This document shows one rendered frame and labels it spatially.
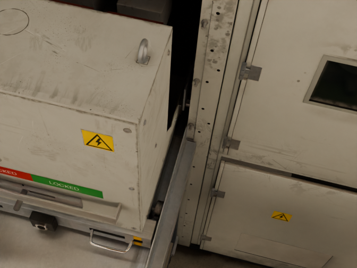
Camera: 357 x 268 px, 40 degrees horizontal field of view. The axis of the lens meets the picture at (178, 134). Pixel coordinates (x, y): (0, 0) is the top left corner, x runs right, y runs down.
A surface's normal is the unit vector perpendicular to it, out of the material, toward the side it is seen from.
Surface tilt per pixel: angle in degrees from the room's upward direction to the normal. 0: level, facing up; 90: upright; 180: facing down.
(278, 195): 90
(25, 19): 0
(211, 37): 90
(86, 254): 0
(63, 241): 0
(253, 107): 90
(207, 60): 90
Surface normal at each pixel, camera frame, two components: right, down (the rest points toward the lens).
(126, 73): 0.05, -0.55
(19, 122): -0.24, 0.81
